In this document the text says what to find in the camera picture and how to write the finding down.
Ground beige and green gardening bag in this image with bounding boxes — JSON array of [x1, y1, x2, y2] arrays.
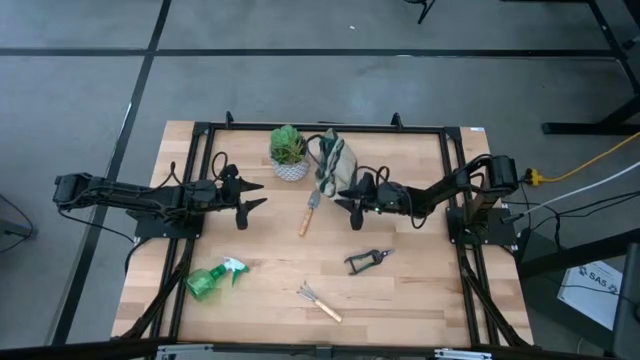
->
[[304, 127, 359, 202]]

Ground succulent in patterned pot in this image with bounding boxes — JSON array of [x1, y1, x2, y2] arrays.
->
[[268, 123, 311, 182]]

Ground wooden-handled metal trowel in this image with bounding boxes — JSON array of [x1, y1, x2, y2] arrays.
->
[[298, 188, 322, 238]]

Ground wooden-handled metal hand rake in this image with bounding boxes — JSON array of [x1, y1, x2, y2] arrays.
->
[[296, 281, 344, 324]]

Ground black aluminium table frame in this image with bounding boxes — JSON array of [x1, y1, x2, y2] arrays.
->
[[112, 110, 534, 351]]

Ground black desk frame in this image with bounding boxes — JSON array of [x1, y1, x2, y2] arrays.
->
[[499, 0, 640, 136]]

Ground green spray bottle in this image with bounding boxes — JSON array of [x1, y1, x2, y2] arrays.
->
[[183, 256, 250, 303]]

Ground silver metal bracket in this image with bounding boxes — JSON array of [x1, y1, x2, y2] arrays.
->
[[433, 347, 494, 360]]

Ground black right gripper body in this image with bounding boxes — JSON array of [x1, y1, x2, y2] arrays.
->
[[349, 171, 404, 232]]

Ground black crossbar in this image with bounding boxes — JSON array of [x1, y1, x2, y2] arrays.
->
[[0, 338, 640, 360]]

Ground white cardboard box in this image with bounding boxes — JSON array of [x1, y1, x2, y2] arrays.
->
[[556, 259, 625, 332]]

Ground white cable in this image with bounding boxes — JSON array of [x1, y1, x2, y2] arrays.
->
[[502, 162, 640, 222]]

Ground black stand leg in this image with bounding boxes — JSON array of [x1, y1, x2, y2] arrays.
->
[[403, 0, 437, 25]]

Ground black furniture panel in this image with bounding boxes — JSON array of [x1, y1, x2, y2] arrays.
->
[[612, 242, 640, 360]]

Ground dark green pruning shears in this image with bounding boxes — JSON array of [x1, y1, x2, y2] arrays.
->
[[343, 248, 396, 277]]

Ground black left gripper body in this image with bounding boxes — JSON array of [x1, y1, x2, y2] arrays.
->
[[217, 163, 251, 231]]

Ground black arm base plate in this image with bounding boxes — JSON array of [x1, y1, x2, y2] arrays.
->
[[133, 212, 205, 240], [446, 204, 518, 246]]

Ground yellow extension cable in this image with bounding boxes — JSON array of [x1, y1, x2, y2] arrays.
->
[[524, 131, 640, 187]]

